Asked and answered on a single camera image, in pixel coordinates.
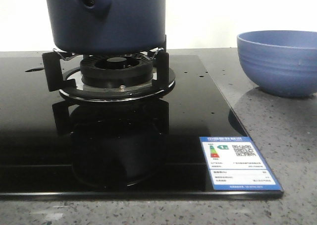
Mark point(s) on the dark blue cooking pot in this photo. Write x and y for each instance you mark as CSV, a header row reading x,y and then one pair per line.
x,y
93,27

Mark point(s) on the light blue ribbed bowl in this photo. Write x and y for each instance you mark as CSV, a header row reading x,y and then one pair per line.
x,y
280,62

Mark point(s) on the black metal pot support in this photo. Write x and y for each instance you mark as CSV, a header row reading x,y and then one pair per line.
x,y
70,84

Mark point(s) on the black round gas burner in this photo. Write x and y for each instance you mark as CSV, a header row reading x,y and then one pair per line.
x,y
114,71

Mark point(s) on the blue energy label sticker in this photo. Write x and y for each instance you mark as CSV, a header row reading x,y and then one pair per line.
x,y
235,164

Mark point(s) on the black glass gas cooktop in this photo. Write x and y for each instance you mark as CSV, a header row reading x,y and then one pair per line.
x,y
52,148

